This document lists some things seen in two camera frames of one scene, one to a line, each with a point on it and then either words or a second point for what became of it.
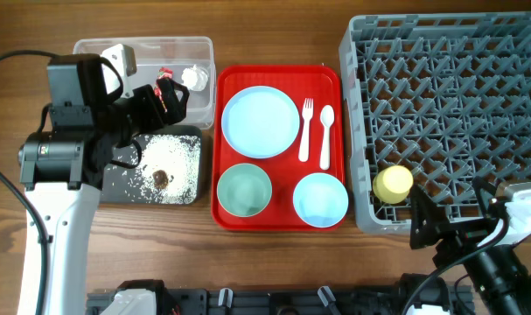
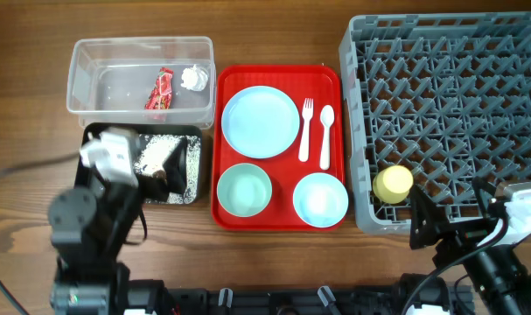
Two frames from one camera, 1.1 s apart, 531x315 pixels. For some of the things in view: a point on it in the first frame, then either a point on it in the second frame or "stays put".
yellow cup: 393,184 stays put
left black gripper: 176,109 → 173,165
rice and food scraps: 170,169 stays put
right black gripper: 460,235 stays put
